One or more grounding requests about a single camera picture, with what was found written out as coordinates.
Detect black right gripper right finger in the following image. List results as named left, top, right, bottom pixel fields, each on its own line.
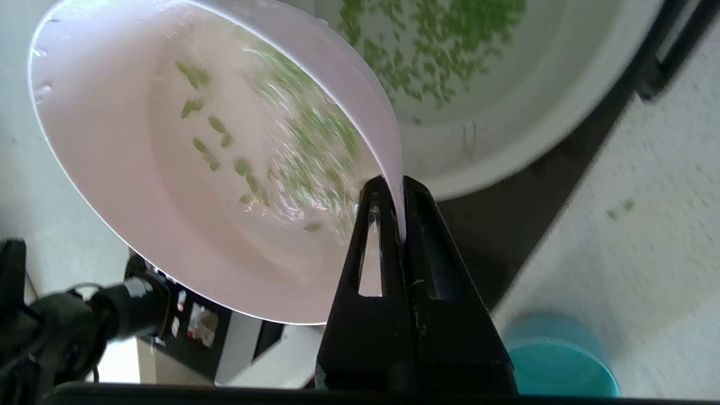
left=402, top=176, right=518, bottom=394

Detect white round bowl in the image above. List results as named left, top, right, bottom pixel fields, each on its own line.
left=27, top=0, right=406, bottom=326

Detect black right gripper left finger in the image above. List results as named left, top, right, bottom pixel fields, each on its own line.
left=315, top=175, right=417, bottom=390

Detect chopped green vegetables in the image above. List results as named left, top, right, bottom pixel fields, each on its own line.
left=175, top=0, right=528, bottom=234

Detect grey rice cooker inner pot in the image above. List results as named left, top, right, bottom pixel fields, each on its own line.
left=281, top=0, right=668, bottom=201

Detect teal round bin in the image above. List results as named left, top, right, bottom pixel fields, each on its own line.
left=502, top=314, right=620, bottom=398

